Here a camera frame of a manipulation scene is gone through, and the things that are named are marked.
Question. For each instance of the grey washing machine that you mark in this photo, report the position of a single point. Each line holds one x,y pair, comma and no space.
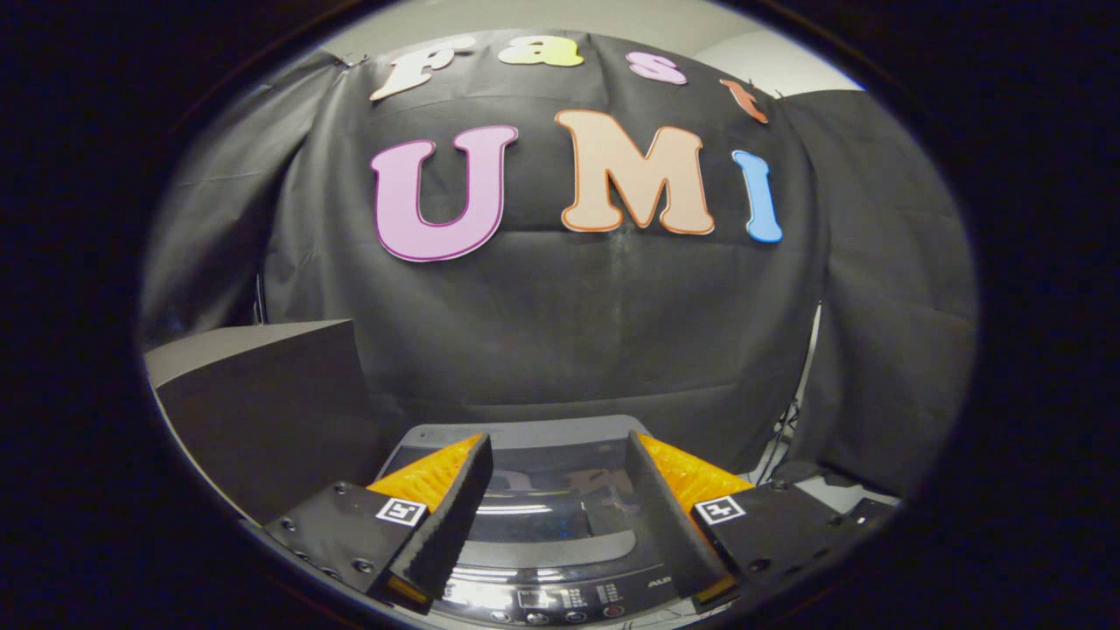
542,604

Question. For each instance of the backdrop stand pole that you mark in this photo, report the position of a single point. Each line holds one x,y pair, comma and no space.
809,359

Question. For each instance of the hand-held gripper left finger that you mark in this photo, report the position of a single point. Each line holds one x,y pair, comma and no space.
446,525

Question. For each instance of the grey and beige cabinet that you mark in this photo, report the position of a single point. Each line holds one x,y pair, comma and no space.
262,411

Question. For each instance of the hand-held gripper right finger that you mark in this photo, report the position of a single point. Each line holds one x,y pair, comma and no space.
669,525

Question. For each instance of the black backdrop cloth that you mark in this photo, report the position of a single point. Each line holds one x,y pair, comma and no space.
569,332

